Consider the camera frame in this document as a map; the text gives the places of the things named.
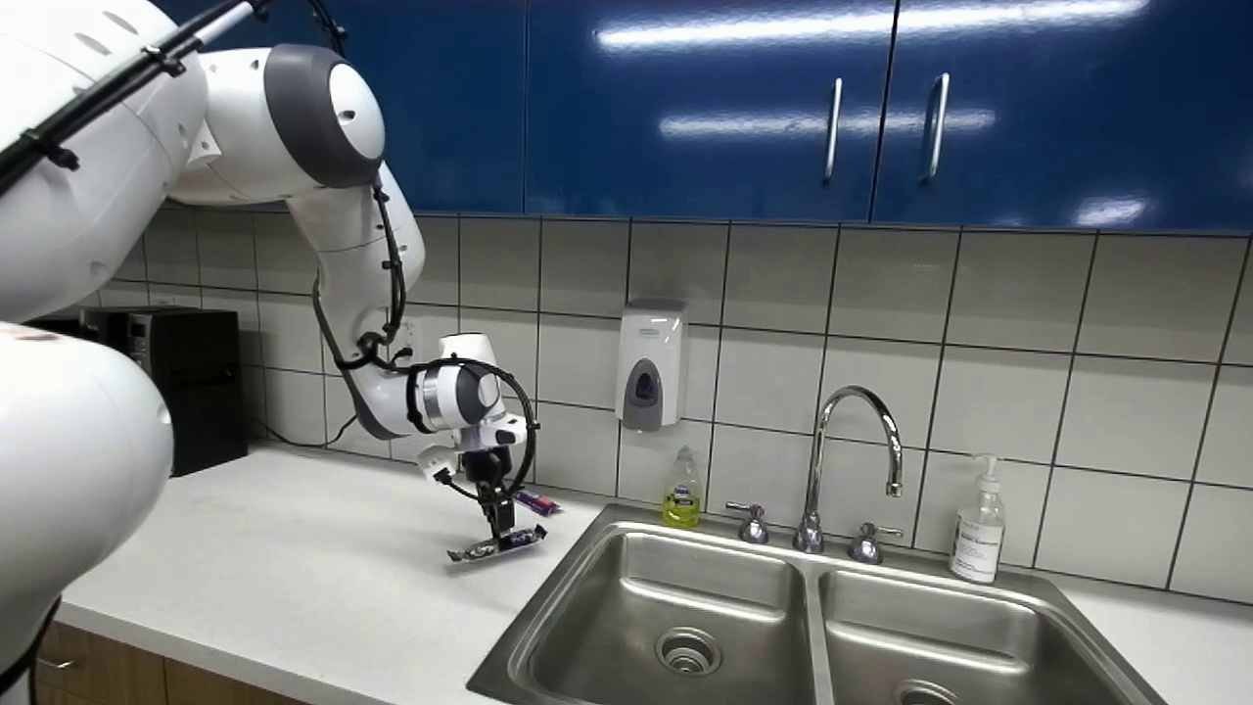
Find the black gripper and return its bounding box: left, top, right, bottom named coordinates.
left=430, top=441, right=522, bottom=542

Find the black marker pen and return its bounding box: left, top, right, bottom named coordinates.
left=443, top=524, right=554, bottom=567

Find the stainless steel double sink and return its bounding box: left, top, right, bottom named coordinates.
left=466, top=504, right=1171, bottom=705

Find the purple marker pen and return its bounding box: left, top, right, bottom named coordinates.
left=515, top=485, right=568, bottom=520

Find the yellow dish soap bottle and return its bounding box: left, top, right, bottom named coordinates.
left=658, top=441, right=708, bottom=532

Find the chrome faucet knob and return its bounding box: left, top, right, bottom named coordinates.
left=845, top=520, right=890, bottom=567
left=725, top=500, right=777, bottom=550

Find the chrome gooseneck faucet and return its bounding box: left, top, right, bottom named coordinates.
left=790, top=385, right=909, bottom=556

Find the black coffee maker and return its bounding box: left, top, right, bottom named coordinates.
left=128, top=304, right=250, bottom=479

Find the wooden base cabinet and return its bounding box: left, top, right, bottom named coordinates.
left=32, top=620, right=307, bottom=705

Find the blue cabinet door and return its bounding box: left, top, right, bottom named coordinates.
left=868, top=0, right=1253, bottom=236
left=518, top=0, right=900, bottom=227
left=345, top=0, right=529, bottom=221

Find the clear pump soap bottle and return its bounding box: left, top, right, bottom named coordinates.
left=948, top=453, right=1012, bottom=586

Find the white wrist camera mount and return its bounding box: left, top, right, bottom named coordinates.
left=483, top=405, right=534, bottom=458

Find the white wall soap dispenser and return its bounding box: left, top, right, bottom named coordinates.
left=615, top=304, right=684, bottom=435

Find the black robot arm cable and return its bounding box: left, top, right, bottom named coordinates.
left=0, top=0, right=541, bottom=504

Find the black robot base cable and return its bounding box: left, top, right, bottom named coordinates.
left=0, top=612, right=64, bottom=705

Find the silver cabinet door handle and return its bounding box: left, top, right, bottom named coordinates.
left=926, top=71, right=951, bottom=183
left=817, top=73, right=845, bottom=188

